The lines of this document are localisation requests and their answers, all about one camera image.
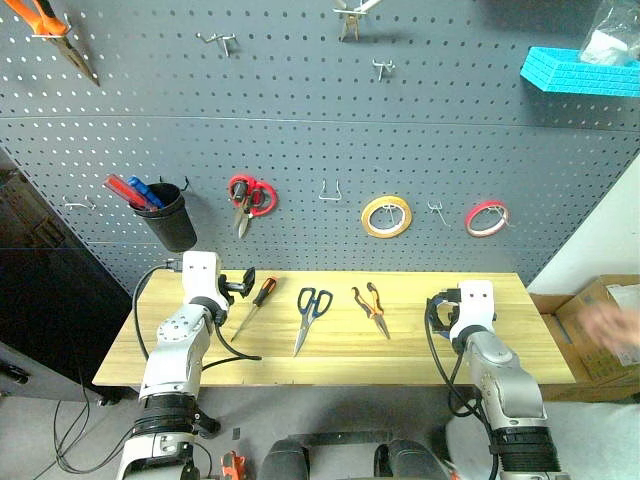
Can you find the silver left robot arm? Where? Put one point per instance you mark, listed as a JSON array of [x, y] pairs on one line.
[[172, 350]]

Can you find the yellow tape roll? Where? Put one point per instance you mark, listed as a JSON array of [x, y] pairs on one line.
[[370, 226]]

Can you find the orange black needle-nose pliers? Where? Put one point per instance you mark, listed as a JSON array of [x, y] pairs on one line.
[[375, 312]]

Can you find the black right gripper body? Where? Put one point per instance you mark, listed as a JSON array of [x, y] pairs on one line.
[[450, 307]]

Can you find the large orange long-nose pliers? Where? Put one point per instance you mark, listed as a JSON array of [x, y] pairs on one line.
[[47, 22]]

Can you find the blue plastic basket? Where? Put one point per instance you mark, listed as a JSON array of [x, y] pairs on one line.
[[575, 75]]

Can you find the clear plastic bag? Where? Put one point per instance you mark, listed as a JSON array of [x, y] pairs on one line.
[[607, 42]]

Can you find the metal clip on pegboard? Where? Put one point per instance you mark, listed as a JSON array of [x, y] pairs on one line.
[[349, 22]]

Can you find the grey metal pegboard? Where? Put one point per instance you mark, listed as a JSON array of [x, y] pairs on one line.
[[300, 130]]

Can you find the black plastic cup holder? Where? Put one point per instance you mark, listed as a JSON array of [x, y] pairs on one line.
[[172, 225]]

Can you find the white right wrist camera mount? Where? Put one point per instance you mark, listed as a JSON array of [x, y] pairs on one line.
[[474, 307]]

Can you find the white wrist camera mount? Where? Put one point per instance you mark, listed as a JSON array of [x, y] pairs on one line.
[[474, 307], [199, 275]]

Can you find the red tape roll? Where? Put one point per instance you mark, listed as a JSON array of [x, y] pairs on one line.
[[475, 231]]

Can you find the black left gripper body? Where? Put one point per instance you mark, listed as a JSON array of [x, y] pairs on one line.
[[231, 287]]

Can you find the dark metal cabinet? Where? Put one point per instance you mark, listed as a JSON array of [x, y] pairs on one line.
[[45, 280]]

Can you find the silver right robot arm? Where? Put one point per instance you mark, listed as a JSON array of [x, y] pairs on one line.
[[505, 380]]

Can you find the brown cardboard box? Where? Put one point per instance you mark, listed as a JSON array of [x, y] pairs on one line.
[[575, 310]]

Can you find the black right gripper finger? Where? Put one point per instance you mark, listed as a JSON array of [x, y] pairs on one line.
[[440, 332], [431, 306]]

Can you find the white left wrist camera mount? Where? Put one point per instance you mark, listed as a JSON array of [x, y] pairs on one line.
[[199, 275]]

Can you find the blurred person hand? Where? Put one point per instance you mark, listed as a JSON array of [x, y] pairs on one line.
[[610, 325]]

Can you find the silver pegboard hook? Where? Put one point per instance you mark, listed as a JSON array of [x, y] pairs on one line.
[[50, 34], [382, 67], [80, 202], [220, 41], [439, 210], [330, 196]]

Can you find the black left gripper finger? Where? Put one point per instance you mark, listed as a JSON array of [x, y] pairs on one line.
[[249, 275], [247, 290]]

